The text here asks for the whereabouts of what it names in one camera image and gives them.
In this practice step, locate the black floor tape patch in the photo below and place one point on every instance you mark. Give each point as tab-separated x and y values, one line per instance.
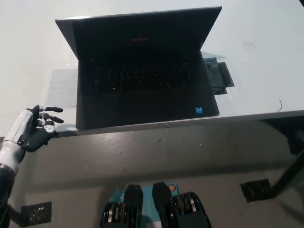
256	191
36	213

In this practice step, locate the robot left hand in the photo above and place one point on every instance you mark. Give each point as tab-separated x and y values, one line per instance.
35	140

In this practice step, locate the grey Dell laptop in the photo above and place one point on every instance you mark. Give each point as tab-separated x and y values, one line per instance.
145	104

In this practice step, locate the black table leg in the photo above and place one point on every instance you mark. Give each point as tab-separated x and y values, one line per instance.
288	174

